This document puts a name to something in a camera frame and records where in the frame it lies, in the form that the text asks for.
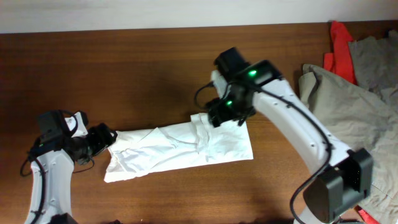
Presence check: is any grey-beige garment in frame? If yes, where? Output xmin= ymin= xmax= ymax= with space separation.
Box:
xmin=299 ymin=30 xmax=397 ymax=223

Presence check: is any white t-shirt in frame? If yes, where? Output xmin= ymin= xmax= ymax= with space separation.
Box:
xmin=104 ymin=113 xmax=254 ymax=183

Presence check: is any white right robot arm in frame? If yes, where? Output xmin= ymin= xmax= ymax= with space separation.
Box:
xmin=205 ymin=47 xmax=374 ymax=223

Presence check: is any red garment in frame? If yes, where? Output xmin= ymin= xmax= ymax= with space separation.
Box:
xmin=323 ymin=21 xmax=357 ymax=85

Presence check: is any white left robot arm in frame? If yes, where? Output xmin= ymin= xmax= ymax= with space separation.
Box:
xmin=25 ymin=110 xmax=118 ymax=223

